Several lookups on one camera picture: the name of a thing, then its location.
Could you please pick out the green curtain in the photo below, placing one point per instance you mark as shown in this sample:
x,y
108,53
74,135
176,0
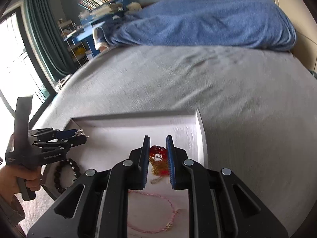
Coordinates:
x,y
47,39

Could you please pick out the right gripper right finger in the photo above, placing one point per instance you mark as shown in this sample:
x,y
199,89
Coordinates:
x,y
220,204

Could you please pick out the red gold ornament jewelry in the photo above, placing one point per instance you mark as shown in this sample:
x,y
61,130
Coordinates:
x,y
158,158

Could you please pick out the blue desk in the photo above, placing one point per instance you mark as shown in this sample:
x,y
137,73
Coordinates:
x,y
90,24

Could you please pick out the white shelf rack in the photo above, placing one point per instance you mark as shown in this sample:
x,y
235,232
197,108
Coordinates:
x,y
78,50

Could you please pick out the person left hand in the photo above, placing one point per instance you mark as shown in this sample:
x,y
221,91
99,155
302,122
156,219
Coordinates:
x,y
9,185

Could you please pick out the grey bed sheet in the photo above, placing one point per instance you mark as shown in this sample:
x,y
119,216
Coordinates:
x,y
258,109

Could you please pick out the blue blanket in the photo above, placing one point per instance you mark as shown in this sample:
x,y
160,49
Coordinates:
x,y
245,23

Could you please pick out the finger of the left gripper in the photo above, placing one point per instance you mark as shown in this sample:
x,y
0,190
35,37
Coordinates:
x,y
68,133
75,140

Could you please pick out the cream wardrobe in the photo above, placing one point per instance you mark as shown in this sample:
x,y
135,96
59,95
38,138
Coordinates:
x,y
305,25

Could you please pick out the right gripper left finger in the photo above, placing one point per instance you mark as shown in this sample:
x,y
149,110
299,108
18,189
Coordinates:
x,y
96,205

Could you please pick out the window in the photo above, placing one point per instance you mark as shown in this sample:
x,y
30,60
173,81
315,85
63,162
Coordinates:
x,y
21,74

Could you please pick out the grey shallow box tray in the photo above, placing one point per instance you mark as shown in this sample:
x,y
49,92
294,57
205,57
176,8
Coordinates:
x,y
159,211

